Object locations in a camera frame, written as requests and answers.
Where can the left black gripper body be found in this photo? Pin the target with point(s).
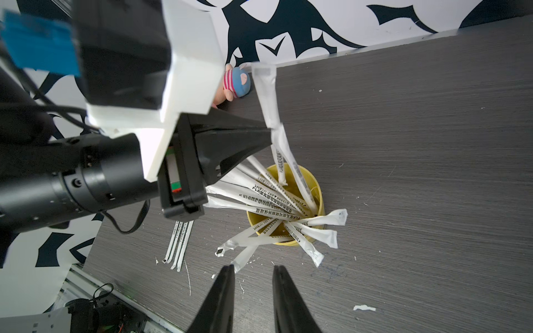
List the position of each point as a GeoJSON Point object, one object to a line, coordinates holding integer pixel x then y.
{"type": "Point", "coordinates": [189, 165]}

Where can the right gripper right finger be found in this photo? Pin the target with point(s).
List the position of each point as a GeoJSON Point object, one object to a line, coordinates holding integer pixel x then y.
{"type": "Point", "coordinates": [290, 311]}

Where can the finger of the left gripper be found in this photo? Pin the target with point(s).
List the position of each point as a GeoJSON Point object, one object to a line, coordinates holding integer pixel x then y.
{"type": "Point", "coordinates": [222, 141]}

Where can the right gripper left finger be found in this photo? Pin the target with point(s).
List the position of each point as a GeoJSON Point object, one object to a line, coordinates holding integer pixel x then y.
{"type": "Point", "coordinates": [216, 312]}

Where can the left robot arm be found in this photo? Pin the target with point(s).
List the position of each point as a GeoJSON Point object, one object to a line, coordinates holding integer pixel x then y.
{"type": "Point", "coordinates": [46, 183]}

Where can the bundle of wrapped straws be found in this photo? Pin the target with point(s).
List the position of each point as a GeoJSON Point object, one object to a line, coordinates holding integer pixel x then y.
{"type": "Point", "coordinates": [252, 189]}

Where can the yellow plastic cup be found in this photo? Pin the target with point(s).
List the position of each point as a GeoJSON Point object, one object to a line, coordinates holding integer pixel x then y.
{"type": "Point", "coordinates": [292, 188]}

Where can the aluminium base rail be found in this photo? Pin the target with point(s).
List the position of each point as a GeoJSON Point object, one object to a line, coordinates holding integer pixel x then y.
{"type": "Point", "coordinates": [86, 304]}

